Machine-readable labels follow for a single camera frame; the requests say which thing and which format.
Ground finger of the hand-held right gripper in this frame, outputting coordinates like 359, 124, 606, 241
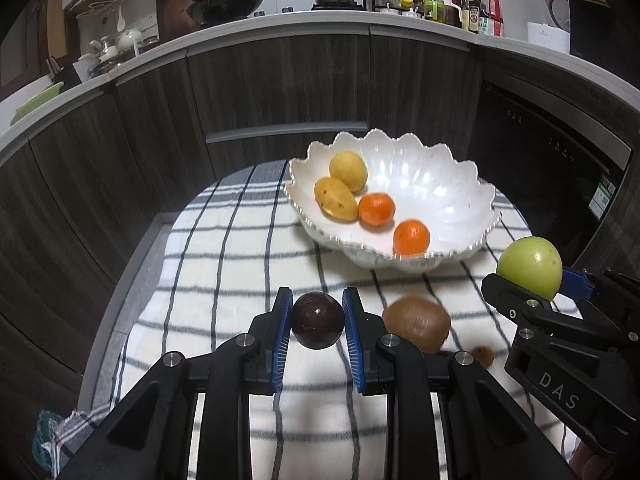
481, 273, 626, 352
560, 267, 640, 331

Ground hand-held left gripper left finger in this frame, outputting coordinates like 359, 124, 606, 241
59, 287, 293, 480

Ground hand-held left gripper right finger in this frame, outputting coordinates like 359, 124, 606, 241
342, 287, 581, 480

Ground green apple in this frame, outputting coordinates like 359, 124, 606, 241
496, 236, 564, 302

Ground dark purple passion fruit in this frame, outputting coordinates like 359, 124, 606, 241
291, 291, 347, 350

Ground orange tangerine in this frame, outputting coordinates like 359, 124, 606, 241
357, 192, 397, 226
392, 218, 431, 257

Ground white scalloped bowl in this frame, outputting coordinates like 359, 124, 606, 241
284, 130, 502, 273

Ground yellow mango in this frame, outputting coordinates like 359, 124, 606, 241
314, 176, 360, 223

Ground yellow lemon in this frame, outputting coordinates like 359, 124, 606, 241
329, 151, 368, 193

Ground brown kiwi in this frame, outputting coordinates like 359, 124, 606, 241
381, 296, 452, 355

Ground checked white cloth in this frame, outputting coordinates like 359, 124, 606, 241
52, 160, 581, 480

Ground black built-in dishwasher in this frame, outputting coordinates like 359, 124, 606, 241
470, 82, 633, 266

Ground white box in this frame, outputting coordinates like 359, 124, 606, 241
526, 21, 572, 55

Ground black microwave oven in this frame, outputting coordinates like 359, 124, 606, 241
569, 0, 640, 91

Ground teal crumpled bag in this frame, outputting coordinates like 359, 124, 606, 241
32, 410, 76, 471

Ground dark wood kitchen cabinets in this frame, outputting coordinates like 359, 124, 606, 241
0, 22, 640, 461

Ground white kettle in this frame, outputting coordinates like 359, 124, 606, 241
540, 0, 576, 36

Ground red bottle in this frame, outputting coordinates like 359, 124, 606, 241
482, 0, 505, 37

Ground dark sauce bottle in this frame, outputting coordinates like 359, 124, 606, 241
462, 0, 483, 34

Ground white teapot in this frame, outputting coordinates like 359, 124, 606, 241
116, 27, 143, 52

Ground black wok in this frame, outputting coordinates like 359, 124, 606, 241
172, 0, 265, 26

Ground black knife block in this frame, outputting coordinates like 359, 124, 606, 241
46, 57, 83, 88

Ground dark wooden cutting board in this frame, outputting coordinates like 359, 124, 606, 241
155, 0, 201, 41

